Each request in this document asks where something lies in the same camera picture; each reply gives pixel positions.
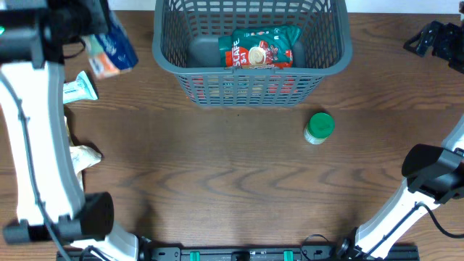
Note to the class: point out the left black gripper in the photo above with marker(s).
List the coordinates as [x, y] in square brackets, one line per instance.
[97, 30]

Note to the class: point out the green lidded jar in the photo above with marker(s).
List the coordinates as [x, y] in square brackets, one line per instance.
[319, 128]

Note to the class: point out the Kleenex tissue multipack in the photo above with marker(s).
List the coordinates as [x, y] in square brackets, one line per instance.
[111, 54]

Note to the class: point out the grey plastic basket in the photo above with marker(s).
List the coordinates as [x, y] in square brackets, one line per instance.
[186, 34]

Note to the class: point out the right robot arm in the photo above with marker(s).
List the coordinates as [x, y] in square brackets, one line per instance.
[431, 175]

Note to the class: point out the green Nescafe coffee bag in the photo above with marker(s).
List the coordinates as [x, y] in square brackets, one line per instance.
[259, 48]

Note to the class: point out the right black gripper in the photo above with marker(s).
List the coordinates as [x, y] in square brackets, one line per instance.
[449, 32]

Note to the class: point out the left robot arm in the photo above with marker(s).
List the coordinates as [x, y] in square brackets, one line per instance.
[51, 204]

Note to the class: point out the light blue wipes packet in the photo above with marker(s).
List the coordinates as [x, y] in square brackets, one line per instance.
[79, 89]

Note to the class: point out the black mounting rail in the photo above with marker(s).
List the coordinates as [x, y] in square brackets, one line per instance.
[308, 252]

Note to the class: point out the beige paper pouch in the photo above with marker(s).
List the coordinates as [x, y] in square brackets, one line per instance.
[82, 157]

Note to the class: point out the orange spaghetti packet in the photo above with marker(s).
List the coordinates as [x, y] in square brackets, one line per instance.
[243, 89]

